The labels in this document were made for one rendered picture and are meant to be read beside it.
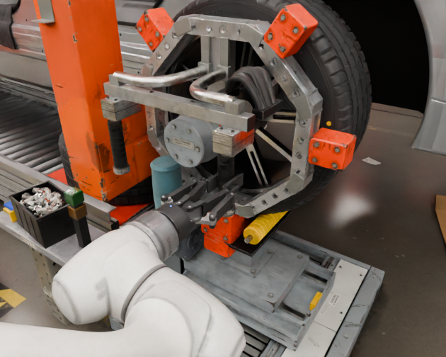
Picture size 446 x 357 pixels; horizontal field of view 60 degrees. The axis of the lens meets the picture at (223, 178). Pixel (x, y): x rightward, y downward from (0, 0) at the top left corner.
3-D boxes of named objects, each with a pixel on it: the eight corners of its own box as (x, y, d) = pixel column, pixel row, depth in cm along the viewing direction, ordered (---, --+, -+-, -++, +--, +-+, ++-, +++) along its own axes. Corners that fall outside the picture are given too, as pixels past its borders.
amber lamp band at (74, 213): (88, 214, 118) (86, 204, 116) (77, 221, 116) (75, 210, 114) (80, 210, 120) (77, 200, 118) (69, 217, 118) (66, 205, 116)
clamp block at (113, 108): (142, 111, 102) (140, 91, 99) (116, 122, 96) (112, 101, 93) (129, 108, 104) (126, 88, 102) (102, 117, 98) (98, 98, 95)
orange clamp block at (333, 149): (318, 151, 101) (352, 161, 96) (305, 163, 95) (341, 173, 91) (321, 126, 97) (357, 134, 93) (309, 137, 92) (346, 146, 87)
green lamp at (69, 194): (85, 201, 116) (83, 190, 114) (74, 207, 113) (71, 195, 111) (76, 197, 118) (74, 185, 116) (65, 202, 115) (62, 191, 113)
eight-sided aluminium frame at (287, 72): (306, 227, 112) (334, 26, 84) (296, 239, 107) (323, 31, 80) (164, 174, 138) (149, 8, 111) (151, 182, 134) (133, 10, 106)
